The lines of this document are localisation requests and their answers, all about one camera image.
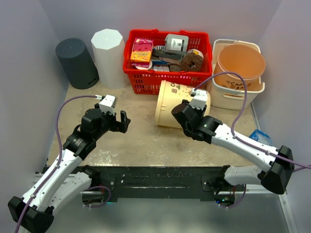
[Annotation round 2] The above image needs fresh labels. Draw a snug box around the orange translucent bucket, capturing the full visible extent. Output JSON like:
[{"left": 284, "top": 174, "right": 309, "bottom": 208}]
[{"left": 155, "top": 80, "right": 210, "bottom": 129}]

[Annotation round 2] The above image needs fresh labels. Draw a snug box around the dark blue bucket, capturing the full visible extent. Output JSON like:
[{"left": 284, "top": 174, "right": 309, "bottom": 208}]
[{"left": 55, "top": 38, "right": 99, "bottom": 90}]

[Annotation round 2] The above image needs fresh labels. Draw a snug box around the white octagonal bin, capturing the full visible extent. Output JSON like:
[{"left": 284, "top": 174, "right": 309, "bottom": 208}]
[{"left": 91, "top": 29, "right": 129, "bottom": 90}]

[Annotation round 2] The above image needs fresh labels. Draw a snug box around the orange printed bucket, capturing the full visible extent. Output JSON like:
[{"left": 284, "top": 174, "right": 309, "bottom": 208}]
[{"left": 214, "top": 44, "right": 266, "bottom": 91}]

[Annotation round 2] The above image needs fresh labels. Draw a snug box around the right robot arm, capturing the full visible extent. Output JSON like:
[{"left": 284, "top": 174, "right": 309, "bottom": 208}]
[{"left": 172, "top": 102, "right": 294, "bottom": 195}]

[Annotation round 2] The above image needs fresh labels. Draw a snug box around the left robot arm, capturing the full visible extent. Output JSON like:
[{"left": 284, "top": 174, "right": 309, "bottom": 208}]
[{"left": 8, "top": 108, "right": 131, "bottom": 233}]

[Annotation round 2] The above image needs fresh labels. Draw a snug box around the red plastic shopping basket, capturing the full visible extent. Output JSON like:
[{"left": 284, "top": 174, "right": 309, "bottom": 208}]
[{"left": 123, "top": 29, "right": 212, "bottom": 95}]

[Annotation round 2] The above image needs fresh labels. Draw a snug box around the pink yellow snack box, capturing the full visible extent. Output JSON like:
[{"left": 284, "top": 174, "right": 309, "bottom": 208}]
[{"left": 130, "top": 38, "right": 154, "bottom": 64}]

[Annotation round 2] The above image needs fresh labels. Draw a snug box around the dark flat box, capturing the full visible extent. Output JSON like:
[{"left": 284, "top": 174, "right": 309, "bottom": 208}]
[{"left": 151, "top": 50, "right": 183, "bottom": 65}]

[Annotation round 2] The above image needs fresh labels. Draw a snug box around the grey white device box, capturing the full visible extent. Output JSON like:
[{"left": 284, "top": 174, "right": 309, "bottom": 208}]
[{"left": 165, "top": 33, "right": 189, "bottom": 55}]

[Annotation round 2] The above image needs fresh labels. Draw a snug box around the white perforated storage basket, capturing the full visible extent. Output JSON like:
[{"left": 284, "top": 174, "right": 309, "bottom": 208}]
[{"left": 207, "top": 39, "right": 265, "bottom": 110}]

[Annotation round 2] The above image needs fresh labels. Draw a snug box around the blue plastic bag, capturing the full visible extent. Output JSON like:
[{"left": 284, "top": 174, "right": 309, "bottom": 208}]
[{"left": 249, "top": 129, "right": 273, "bottom": 146}]

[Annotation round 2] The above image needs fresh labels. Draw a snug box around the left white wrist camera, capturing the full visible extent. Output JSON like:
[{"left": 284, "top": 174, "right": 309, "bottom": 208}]
[{"left": 95, "top": 95, "right": 118, "bottom": 116}]

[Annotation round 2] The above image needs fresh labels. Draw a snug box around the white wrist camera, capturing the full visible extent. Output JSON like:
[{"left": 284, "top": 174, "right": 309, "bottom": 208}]
[
  {"left": 95, "top": 95, "right": 118, "bottom": 116},
  {"left": 189, "top": 88, "right": 210, "bottom": 114}
]

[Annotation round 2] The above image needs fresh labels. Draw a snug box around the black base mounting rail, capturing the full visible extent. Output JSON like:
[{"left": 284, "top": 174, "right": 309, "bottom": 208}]
[{"left": 42, "top": 166, "right": 246, "bottom": 203}]

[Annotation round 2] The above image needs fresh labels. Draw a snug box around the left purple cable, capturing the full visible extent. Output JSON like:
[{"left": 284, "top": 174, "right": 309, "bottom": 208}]
[{"left": 14, "top": 95, "right": 103, "bottom": 233}]

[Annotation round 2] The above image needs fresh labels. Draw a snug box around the purple cable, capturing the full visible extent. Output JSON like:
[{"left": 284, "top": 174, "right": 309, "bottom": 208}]
[
  {"left": 194, "top": 72, "right": 311, "bottom": 170},
  {"left": 14, "top": 95, "right": 103, "bottom": 233}
]

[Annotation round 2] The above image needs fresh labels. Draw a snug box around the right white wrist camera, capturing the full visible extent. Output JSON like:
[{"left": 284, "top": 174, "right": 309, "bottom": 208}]
[{"left": 189, "top": 88, "right": 210, "bottom": 114}]

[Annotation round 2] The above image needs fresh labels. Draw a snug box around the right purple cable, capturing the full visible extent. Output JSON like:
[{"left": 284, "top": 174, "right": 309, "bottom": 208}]
[{"left": 194, "top": 72, "right": 311, "bottom": 170}]

